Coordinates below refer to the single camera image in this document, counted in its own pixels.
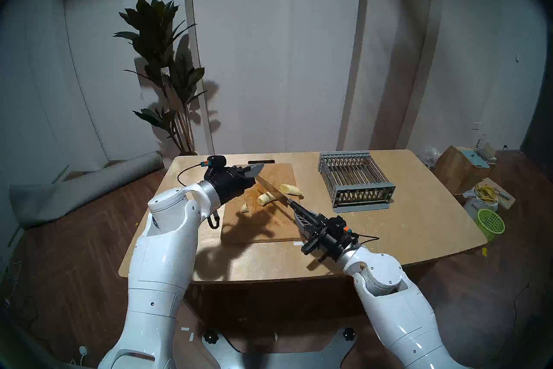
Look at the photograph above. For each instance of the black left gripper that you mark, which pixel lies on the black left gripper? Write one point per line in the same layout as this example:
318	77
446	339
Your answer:
227	182

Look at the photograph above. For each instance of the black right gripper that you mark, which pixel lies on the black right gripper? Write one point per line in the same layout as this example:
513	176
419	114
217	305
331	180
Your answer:
330	242

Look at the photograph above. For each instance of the peeled banana piece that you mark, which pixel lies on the peeled banana piece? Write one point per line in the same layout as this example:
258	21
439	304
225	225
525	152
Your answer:
265	198

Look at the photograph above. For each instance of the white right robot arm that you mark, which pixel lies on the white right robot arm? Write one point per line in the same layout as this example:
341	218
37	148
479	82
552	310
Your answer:
397	307

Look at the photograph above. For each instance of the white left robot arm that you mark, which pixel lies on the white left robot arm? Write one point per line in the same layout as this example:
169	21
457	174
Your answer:
160	251

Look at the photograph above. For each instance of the wooden cutting board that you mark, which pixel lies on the wooden cutting board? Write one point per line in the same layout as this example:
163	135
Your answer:
263	225

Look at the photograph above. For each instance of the teal plastic board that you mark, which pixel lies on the teal plastic board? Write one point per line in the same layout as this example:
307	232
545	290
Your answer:
475	156

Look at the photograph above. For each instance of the yellow banana peels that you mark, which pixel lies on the yellow banana peels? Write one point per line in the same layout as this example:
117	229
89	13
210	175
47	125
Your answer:
486	193

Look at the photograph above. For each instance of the small wooden board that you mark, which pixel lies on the small wooden board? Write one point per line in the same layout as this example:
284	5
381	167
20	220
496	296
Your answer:
507	200

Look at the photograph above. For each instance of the black flat bar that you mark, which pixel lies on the black flat bar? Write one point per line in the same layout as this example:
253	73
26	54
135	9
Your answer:
268	162

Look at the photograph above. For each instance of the grey slotted knife rack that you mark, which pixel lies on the grey slotted knife rack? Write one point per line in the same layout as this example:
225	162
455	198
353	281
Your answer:
354	173

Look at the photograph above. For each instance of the black base knob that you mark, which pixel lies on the black base knob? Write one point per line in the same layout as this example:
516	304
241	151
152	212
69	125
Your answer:
348	333
210	336

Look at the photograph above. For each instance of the clear plastic bag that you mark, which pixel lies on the clear plastic bag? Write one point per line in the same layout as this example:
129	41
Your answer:
430	156

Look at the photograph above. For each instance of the brown box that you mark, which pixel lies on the brown box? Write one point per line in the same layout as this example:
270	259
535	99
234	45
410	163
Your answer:
453	169

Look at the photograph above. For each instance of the tall green potted plant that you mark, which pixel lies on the tall green potted plant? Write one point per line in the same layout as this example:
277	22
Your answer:
157	44

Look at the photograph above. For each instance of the white waste bag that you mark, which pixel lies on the white waste bag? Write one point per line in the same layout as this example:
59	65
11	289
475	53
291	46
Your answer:
473	208

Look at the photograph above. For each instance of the rolled grey floor mat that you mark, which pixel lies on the rolled grey floor mat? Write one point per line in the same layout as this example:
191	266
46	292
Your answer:
82	191

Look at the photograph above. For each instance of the green plastic basket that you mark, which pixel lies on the green plastic basket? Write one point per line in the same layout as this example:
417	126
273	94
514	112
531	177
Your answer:
490	224

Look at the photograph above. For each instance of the white floor plug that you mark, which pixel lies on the white floor plug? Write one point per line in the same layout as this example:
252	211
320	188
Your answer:
83	350

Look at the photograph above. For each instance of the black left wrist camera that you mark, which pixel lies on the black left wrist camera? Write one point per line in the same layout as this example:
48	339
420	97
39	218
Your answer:
217	161

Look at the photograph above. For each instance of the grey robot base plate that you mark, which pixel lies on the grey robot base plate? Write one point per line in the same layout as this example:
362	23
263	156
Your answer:
281	359

